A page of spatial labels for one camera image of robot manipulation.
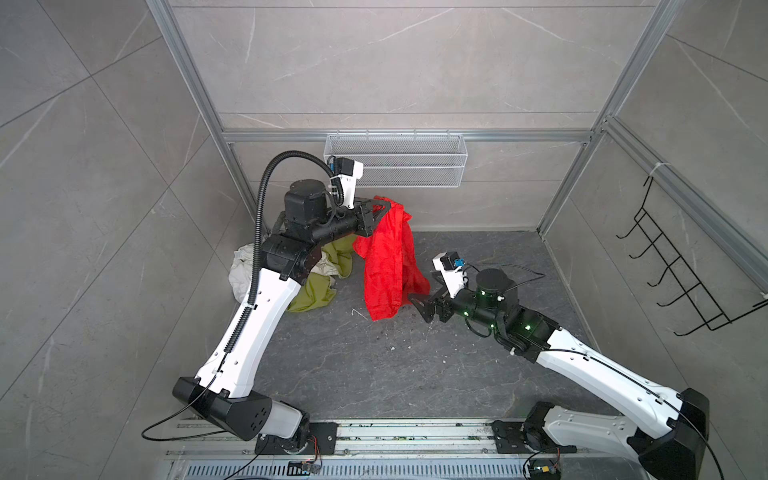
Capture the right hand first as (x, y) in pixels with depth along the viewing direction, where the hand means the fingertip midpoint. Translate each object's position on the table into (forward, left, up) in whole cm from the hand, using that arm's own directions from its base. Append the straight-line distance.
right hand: (422, 283), depth 70 cm
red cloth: (+1, +7, +2) cm, 7 cm away
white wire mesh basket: (+50, +2, +1) cm, 50 cm away
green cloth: (+16, +32, -24) cm, 43 cm away
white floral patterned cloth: (+24, +31, -24) cm, 46 cm away
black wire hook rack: (-2, -60, +2) cm, 60 cm away
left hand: (+8, +7, +19) cm, 22 cm away
